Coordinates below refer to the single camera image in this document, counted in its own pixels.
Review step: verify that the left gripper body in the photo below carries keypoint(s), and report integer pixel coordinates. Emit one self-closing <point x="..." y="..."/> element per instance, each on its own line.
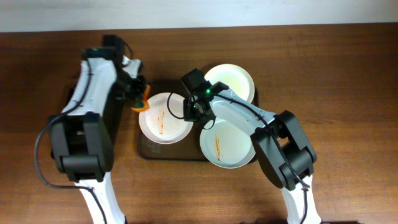
<point x="137" y="91"/>

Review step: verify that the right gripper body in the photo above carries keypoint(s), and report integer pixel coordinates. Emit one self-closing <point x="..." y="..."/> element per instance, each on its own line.
<point x="189" y="112"/>

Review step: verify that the orange green sponge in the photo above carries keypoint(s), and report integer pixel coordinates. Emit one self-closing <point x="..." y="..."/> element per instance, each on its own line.
<point x="141" y="103"/>

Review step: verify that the white plate with stain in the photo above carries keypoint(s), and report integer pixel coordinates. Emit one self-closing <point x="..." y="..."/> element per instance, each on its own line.
<point x="158" y="125"/>

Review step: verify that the light green plate with stain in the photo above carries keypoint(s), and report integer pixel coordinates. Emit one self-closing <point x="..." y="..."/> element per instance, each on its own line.
<point x="226" y="146"/>

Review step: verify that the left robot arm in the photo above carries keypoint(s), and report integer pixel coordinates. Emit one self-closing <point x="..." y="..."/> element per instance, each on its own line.
<point x="83" y="135"/>

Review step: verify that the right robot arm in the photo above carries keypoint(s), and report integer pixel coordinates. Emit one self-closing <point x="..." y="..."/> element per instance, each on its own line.
<point x="283" y="150"/>

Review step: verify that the brown tray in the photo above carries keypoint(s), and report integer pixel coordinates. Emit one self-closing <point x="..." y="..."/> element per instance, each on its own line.
<point x="188" y="149"/>

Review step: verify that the cream plate at back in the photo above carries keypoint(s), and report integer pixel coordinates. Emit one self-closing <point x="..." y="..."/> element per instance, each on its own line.
<point x="235" y="77"/>

